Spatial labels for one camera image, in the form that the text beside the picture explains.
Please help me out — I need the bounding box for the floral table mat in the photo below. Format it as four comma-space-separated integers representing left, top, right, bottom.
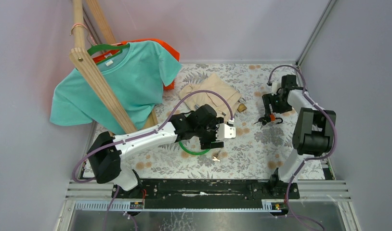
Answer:
122, 64, 298, 179

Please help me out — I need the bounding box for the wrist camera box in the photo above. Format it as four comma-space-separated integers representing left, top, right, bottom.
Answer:
216, 123, 236, 141
271, 82, 282, 95

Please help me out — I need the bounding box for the folded beige cloth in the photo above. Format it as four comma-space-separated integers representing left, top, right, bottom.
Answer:
179, 74, 242, 121

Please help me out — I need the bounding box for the orange garment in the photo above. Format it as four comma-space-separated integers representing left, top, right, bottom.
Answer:
97, 39, 182, 91

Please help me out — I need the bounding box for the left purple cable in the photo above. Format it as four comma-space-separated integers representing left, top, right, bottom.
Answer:
71, 90, 235, 231

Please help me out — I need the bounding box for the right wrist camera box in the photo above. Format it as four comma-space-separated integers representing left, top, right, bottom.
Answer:
271, 82, 282, 95

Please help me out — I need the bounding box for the green clothes hanger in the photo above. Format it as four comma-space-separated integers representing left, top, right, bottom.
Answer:
87, 43, 130, 64

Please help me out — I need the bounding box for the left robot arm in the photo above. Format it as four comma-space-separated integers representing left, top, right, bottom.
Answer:
88, 104, 227, 198

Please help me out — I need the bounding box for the green cable lock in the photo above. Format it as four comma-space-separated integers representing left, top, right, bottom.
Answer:
178, 140, 211, 156

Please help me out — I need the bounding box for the wooden rack frame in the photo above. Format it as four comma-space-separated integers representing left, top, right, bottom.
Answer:
69, 0, 158, 133

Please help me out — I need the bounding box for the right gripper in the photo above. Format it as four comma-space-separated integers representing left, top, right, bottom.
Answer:
261, 91, 292, 117

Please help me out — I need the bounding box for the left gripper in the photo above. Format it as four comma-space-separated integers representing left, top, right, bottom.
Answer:
194, 117, 223, 150

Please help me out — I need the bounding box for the brass padlock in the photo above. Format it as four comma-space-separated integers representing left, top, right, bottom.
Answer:
237, 103, 247, 113

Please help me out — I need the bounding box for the teal t-shirt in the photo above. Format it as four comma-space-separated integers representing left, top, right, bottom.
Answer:
50, 40, 182, 134

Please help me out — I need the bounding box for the orange black small lock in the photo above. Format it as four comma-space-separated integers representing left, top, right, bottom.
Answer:
269, 114, 284, 124

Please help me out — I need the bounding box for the black-headed key bunch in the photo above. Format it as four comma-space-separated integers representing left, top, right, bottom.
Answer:
254, 117, 271, 127

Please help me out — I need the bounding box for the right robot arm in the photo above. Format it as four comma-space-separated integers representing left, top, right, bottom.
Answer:
259, 75, 337, 199

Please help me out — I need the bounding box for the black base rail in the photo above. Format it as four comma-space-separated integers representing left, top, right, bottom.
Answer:
112, 179, 300, 209

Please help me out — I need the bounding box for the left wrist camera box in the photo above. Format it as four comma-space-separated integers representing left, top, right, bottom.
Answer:
216, 123, 236, 141

